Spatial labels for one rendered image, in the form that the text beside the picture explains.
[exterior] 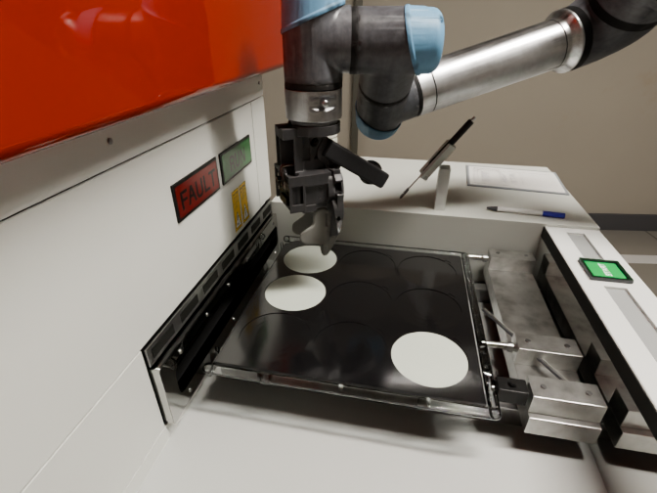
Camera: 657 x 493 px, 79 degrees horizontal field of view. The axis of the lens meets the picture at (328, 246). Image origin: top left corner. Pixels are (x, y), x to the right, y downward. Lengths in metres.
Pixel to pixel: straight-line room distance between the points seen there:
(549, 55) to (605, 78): 2.30
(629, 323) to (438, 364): 0.24
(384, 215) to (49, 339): 0.60
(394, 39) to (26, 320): 0.45
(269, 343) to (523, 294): 0.44
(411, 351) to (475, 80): 0.41
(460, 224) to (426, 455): 0.43
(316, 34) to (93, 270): 0.34
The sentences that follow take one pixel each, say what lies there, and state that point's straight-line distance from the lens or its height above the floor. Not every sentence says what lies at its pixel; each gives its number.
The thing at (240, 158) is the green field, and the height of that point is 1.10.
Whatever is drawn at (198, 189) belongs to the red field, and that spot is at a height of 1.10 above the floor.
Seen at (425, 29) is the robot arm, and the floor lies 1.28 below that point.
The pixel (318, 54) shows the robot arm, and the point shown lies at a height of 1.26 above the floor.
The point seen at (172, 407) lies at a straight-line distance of 0.57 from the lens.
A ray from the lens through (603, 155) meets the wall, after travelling 3.19.
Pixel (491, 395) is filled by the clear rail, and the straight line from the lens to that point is 0.54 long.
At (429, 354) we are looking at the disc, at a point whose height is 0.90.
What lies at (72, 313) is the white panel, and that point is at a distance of 0.41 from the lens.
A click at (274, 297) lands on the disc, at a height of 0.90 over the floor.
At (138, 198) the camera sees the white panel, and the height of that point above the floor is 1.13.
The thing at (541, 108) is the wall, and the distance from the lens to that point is 2.92.
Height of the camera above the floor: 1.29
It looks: 30 degrees down
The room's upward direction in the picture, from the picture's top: straight up
